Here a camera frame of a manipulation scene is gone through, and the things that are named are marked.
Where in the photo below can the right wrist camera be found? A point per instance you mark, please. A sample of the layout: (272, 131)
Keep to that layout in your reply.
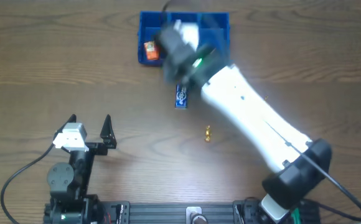
(189, 32)

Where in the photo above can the blue candy pack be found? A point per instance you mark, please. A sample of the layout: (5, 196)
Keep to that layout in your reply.
(181, 100)

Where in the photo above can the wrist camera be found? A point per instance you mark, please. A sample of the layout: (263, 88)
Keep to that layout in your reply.
(189, 32)
(71, 137)

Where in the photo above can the blue tray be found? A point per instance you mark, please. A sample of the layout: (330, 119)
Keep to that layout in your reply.
(149, 32)

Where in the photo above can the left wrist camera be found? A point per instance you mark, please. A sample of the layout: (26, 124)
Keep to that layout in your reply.
(71, 137)

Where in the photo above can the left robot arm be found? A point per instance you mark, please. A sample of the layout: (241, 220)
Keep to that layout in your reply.
(60, 179)

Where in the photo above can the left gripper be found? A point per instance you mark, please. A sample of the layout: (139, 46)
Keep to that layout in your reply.
(97, 148)

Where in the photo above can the orange candy box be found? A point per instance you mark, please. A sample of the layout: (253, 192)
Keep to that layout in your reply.
(152, 52)

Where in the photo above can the mounting rail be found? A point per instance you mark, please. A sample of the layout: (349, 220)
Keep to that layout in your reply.
(162, 213)

